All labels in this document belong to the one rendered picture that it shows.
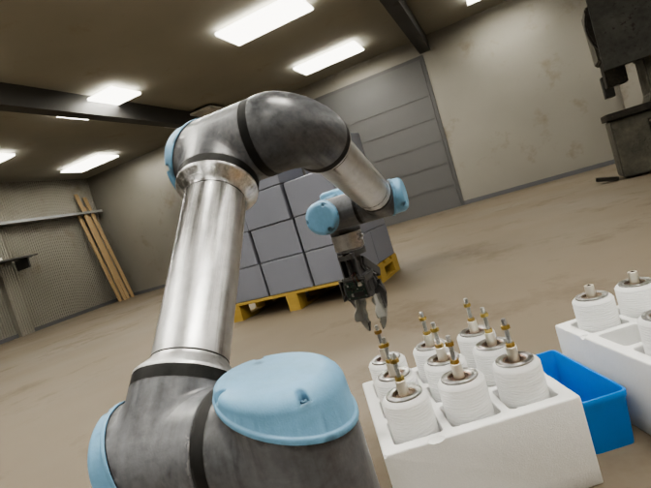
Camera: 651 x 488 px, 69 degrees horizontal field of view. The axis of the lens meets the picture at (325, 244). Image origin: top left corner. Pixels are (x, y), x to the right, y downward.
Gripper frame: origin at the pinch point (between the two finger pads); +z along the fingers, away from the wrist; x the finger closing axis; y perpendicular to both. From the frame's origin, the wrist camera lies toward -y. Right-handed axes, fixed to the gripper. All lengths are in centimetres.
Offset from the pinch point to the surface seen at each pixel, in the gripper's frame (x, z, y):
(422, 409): 14.3, 11.5, 24.5
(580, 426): 40.5, 22.1, 15.8
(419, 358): 8.4, 10.8, -0.3
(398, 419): 9.5, 12.3, 26.5
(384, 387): 3.9, 10.1, 15.9
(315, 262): -113, 3, -198
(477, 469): 21.5, 24.1, 25.0
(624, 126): 146, -26, -543
